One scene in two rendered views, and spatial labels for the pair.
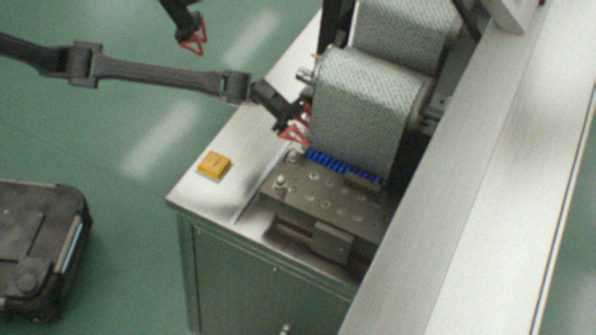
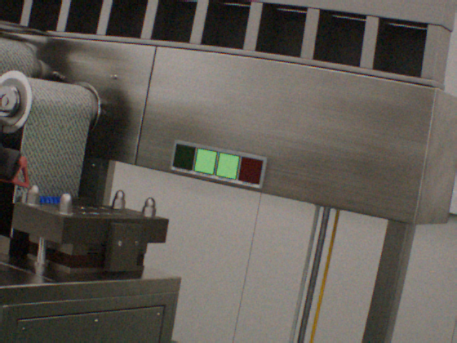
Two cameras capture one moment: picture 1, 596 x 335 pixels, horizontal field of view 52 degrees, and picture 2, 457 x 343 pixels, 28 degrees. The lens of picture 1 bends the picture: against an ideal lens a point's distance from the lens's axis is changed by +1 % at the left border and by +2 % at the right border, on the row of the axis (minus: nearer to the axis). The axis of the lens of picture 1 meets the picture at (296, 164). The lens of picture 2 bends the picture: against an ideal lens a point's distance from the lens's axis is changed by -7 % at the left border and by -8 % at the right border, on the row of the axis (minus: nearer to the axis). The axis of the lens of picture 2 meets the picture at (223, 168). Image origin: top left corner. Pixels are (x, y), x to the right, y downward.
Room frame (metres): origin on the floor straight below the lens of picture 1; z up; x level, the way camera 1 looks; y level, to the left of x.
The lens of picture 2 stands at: (0.26, 1.96, 1.29)
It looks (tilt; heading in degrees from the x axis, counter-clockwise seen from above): 3 degrees down; 281
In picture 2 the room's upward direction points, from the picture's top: 10 degrees clockwise
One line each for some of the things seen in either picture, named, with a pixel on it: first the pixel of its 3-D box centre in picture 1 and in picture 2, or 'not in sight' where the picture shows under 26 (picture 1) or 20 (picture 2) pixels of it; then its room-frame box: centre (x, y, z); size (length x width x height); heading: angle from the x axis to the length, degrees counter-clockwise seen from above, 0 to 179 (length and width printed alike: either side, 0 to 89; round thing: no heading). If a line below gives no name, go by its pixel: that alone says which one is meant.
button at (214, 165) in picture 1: (214, 164); not in sight; (1.10, 0.23, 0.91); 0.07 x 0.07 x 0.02; 69
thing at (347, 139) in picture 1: (350, 141); (51, 166); (1.06, -0.13, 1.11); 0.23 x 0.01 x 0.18; 69
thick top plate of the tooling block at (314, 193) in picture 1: (342, 207); (91, 223); (0.94, -0.13, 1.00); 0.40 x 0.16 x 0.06; 69
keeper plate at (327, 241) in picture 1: (331, 244); (123, 247); (0.84, -0.11, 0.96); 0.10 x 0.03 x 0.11; 69
